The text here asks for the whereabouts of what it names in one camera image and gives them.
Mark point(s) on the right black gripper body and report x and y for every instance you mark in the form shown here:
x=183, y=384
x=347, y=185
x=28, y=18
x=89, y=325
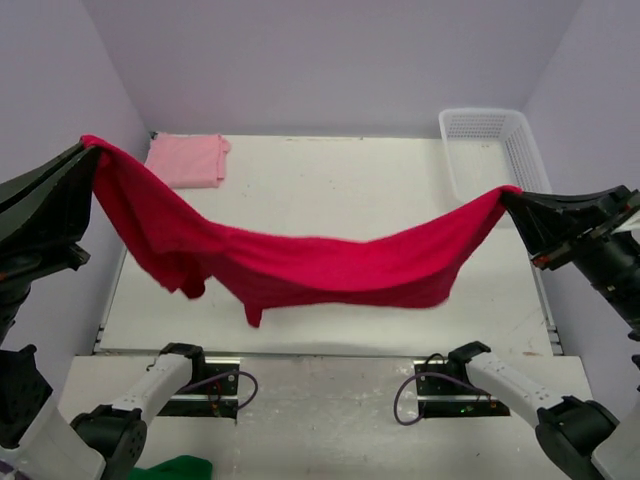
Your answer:
x=611, y=259

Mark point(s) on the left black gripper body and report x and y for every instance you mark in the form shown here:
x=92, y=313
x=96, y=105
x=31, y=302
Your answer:
x=17, y=270

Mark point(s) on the red t shirt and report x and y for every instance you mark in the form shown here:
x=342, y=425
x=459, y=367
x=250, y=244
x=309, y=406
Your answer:
x=181, y=250

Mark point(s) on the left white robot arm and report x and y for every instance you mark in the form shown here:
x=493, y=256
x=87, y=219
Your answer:
x=39, y=440

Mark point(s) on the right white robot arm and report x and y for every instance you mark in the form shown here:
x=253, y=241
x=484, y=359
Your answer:
x=581, y=437

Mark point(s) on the white plastic basket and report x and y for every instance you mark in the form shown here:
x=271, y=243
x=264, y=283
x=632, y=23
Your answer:
x=489, y=147

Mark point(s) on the folded pink t shirt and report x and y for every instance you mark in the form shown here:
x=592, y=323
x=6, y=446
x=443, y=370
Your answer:
x=189, y=161

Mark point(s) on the green t shirt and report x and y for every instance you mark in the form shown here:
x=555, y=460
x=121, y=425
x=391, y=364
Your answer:
x=183, y=467

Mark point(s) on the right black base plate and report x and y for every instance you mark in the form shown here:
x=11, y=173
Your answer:
x=443, y=393

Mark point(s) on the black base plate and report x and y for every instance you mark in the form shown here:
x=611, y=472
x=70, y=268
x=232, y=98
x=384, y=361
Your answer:
x=443, y=393
x=216, y=400

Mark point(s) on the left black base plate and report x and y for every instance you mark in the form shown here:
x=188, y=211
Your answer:
x=216, y=400

